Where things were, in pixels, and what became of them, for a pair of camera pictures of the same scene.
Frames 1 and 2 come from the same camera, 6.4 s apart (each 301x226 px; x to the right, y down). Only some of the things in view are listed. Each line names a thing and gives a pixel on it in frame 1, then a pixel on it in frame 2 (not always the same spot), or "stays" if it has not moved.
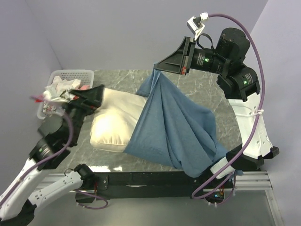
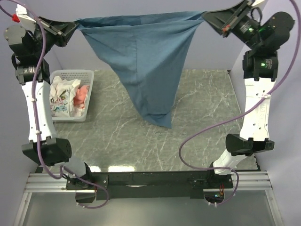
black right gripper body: x=203 y=59 -> x=246 y=28
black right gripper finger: x=178 y=61 -> x=224 y=19
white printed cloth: x=58 y=95 stays
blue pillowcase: x=171 y=127 -> x=149 y=52
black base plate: x=143 y=185 stays
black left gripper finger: x=92 y=97 -> x=65 y=29
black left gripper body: x=77 y=112 -> x=51 y=38
